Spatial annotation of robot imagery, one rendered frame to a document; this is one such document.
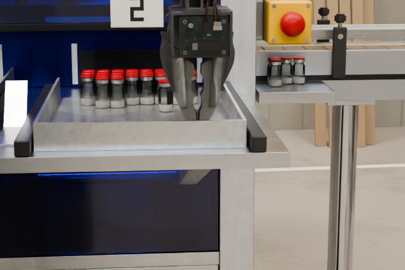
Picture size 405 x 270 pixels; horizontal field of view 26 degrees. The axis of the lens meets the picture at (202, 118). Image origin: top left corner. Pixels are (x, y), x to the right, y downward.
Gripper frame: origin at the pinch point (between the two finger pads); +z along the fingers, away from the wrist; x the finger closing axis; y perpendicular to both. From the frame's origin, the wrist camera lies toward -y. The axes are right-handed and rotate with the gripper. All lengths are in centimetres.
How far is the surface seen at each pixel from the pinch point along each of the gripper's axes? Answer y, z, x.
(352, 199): -51, 28, 34
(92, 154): 3.3, 3.7, -12.9
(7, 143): -2.5, 3.5, -23.7
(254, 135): 3.7, 1.6, 6.6
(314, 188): -270, 93, 74
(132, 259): -35.9, 32.5, -8.4
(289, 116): -389, 85, 84
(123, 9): -36.0, -10.0, -9.1
